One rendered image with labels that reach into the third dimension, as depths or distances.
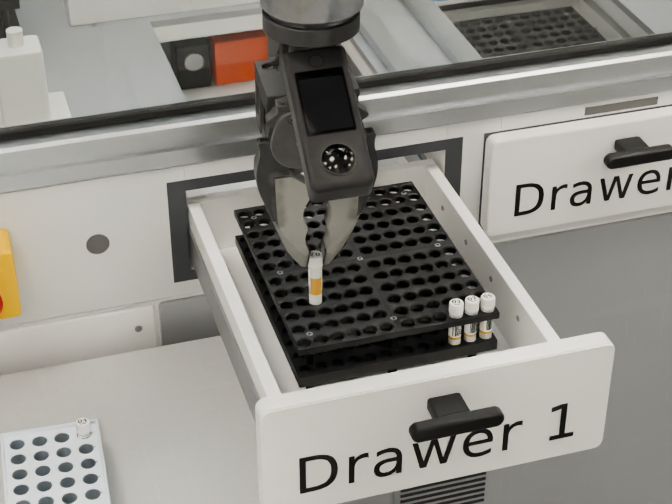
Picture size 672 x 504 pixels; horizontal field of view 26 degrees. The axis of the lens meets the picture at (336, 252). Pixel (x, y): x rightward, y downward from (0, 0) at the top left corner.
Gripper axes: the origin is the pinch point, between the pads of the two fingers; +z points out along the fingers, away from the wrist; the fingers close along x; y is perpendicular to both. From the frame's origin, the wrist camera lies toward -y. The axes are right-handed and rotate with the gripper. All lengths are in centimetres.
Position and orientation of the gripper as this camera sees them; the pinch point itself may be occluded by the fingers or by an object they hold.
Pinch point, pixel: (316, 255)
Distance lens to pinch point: 114.6
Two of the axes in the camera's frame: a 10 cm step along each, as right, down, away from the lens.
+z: -0.1, 8.3, 5.5
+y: -2.0, -5.4, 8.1
